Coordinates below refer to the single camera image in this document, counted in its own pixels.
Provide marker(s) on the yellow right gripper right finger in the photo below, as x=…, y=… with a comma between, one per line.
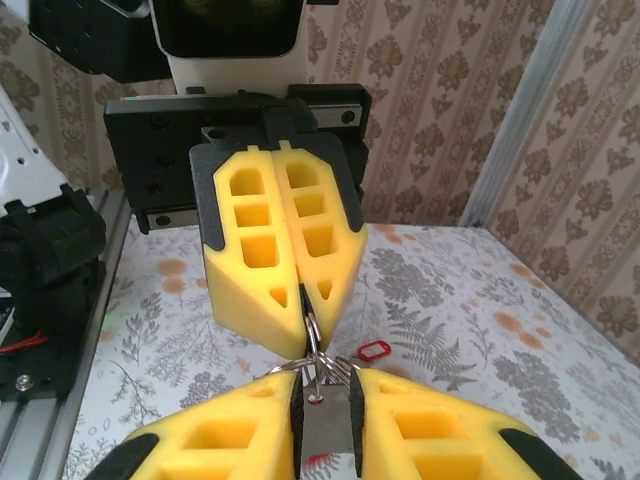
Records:
x=475, y=450

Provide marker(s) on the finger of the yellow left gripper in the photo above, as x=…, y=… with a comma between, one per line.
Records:
x=235, y=295
x=340, y=260

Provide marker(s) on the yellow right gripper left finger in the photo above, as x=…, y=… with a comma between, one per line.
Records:
x=250, y=410

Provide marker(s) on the round metal keyring disc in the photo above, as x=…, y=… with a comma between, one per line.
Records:
x=325, y=425

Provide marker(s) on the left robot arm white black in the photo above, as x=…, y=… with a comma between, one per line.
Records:
x=50, y=260

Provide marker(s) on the red framed key tag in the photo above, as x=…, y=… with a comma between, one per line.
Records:
x=374, y=350

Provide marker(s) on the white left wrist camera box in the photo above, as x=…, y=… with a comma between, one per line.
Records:
x=225, y=70

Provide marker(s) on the aluminium frame post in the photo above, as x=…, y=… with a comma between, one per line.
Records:
x=510, y=150

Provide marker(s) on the long aluminium base rail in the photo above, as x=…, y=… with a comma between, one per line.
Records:
x=30, y=440

